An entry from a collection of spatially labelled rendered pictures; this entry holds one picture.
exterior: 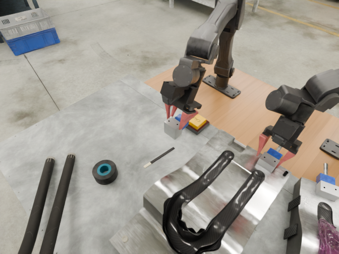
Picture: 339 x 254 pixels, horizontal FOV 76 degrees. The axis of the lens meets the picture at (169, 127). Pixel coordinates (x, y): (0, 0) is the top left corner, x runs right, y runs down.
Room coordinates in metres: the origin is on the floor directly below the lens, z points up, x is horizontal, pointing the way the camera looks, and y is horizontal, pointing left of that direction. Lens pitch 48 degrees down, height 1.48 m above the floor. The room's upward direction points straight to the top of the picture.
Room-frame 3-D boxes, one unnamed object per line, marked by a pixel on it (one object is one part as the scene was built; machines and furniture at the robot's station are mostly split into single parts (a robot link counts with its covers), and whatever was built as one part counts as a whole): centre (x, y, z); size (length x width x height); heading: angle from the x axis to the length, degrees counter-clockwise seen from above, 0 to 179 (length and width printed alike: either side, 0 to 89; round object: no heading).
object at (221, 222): (0.26, -0.13, 0.92); 0.35 x 0.16 x 0.09; 136
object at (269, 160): (0.41, -0.34, 0.89); 0.13 x 0.05 x 0.05; 136
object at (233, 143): (0.45, -0.23, 0.87); 0.05 x 0.05 x 0.04; 46
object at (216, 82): (0.89, -0.26, 0.84); 0.20 x 0.07 x 0.08; 43
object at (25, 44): (2.93, 1.90, 0.11); 0.61 x 0.41 x 0.22; 128
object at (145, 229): (0.25, -0.11, 0.87); 0.50 x 0.26 x 0.14; 136
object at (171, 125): (0.52, -0.04, 0.94); 0.13 x 0.05 x 0.05; 136
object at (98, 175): (0.39, 0.22, 0.82); 0.08 x 0.08 x 0.04
